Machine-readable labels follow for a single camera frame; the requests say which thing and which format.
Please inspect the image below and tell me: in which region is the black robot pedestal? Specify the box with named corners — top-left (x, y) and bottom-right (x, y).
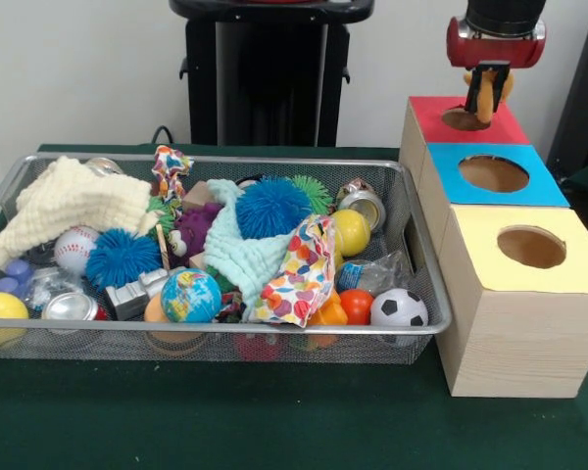
top-left (169, 0), bottom-right (376, 148)

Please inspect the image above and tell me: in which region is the white baseball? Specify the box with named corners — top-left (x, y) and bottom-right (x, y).
top-left (54, 225), bottom-right (101, 273)

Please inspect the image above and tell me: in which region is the blue spiky toy with eyes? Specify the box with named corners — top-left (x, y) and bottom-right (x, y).
top-left (234, 176), bottom-right (314, 240)

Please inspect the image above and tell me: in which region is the globe print ball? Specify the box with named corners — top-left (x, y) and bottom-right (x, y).
top-left (160, 267), bottom-right (222, 323)

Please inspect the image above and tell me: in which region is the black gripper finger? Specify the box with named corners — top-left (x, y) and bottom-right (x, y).
top-left (464, 67), bottom-right (489, 114)
top-left (493, 67), bottom-right (513, 108)

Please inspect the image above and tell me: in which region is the black and white soccer ball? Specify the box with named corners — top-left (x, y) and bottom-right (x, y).
top-left (370, 288), bottom-right (430, 328)

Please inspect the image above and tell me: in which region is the blue spiky ball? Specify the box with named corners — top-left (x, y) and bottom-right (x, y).
top-left (85, 228), bottom-right (164, 291)

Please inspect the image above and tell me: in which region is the mint green waffle cloth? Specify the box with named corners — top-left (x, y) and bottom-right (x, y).
top-left (203, 178), bottom-right (295, 307)

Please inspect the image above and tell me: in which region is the wooden box with three holes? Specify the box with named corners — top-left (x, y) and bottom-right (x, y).
top-left (399, 95), bottom-right (588, 399)

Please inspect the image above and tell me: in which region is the orange brown plush toy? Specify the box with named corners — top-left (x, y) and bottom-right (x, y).
top-left (463, 68), bottom-right (518, 122)

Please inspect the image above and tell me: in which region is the small knotted multicoloured cloth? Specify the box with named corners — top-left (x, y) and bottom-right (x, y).
top-left (150, 144), bottom-right (193, 205)

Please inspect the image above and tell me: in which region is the shallow wire mesh bin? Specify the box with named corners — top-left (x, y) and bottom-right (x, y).
top-left (0, 152), bottom-right (454, 366)

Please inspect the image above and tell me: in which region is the cream waffle cloth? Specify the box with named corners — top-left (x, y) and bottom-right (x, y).
top-left (0, 155), bottom-right (158, 269)

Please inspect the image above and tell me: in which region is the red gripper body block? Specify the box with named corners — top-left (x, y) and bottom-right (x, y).
top-left (445, 17), bottom-right (547, 70)

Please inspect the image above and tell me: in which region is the dark green table cloth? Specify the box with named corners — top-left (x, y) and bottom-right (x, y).
top-left (0, 142), bottom-right (588, 470)

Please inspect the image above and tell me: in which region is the large multicoloured patterned cloth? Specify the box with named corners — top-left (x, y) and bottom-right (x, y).
top-left (249, 213), bottom-right (337, 328)

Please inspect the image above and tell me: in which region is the black looped cable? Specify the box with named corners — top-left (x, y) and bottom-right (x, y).
top-left (150, 125), bottom-right (177, 146)

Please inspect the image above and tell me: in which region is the red soda can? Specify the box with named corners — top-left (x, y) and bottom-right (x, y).
top-left (41, 292), bottom-right (99, 322)

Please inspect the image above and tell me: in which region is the smooth yellow ball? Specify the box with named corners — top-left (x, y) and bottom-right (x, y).
top-left (328, 209), bottom-right (372, 258)

